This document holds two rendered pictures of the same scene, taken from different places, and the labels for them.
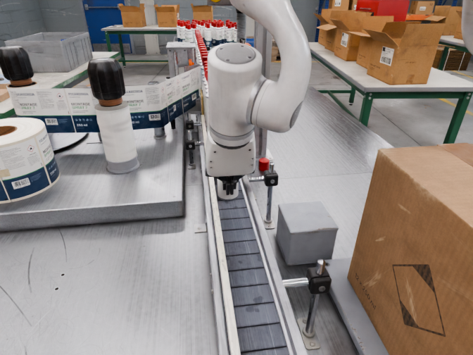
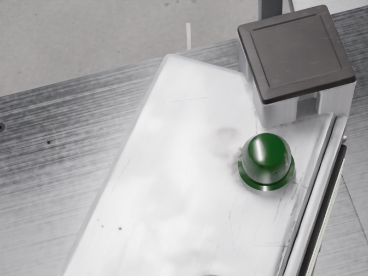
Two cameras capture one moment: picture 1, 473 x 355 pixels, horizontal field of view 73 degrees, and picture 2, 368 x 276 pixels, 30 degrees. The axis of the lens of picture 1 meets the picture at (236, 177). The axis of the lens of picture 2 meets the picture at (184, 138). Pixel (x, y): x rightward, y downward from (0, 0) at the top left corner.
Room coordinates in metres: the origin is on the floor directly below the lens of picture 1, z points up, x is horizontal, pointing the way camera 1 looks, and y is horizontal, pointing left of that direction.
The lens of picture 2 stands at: (1.04, 0.11, 1.76)
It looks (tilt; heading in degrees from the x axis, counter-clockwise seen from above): 61 degrees down; 275
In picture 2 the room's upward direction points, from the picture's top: 12 degrees counter-clockwise
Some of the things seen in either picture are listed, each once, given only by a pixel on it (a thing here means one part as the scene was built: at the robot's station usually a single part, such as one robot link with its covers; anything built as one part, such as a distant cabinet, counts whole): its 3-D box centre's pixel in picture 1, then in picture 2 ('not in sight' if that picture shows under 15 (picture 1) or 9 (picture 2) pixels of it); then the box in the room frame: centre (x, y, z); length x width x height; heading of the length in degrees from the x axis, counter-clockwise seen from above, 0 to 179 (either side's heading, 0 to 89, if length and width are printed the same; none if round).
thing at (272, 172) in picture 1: (260, 194); not in sight; (0.62, -0.06, 0.91); 0.07 x 0.03 x 0.16; 98
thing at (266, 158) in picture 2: not in sight; (266, 158); (1.02, -0.03, 1.49); 0.03 x 0.03 x 0.02
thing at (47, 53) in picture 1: (54, 51); not in sight; (2.74, 1.47, 0.91); 0.60 x 0.40 x 0.22; 4
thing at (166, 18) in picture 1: (167, 15); not in sight; (6.43, 1.23, 0.96); 0.43 x 0.42 x 0.37; 88
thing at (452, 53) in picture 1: (445, 58); not in sight; (6.70, -4.17, 0.19); 0.64 x 0.54 x 0.37; 94
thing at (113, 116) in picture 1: (114, 117); not in sight; (0.82, 0.33, 1.03); 0.09 x 0.09 x 0.30
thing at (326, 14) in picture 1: (333, 27); not in sight; (4.09, -1.13, 0.97); 0.45 x 0.40 x 0.37; 93
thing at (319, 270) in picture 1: (300, 302); not in sight; (0.33, -0.10, 0.91); 0.07 x 0.03 x 0.16; 98
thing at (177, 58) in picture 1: (185, 78); not in sight; (1.34, 0.21, 1.01); 0.14 x 0.13 x 0.26; 8
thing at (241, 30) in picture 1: (241, 41); not in sight; (1.11, -0.02, 1.18); 0.04 x 0.04 x 0.21
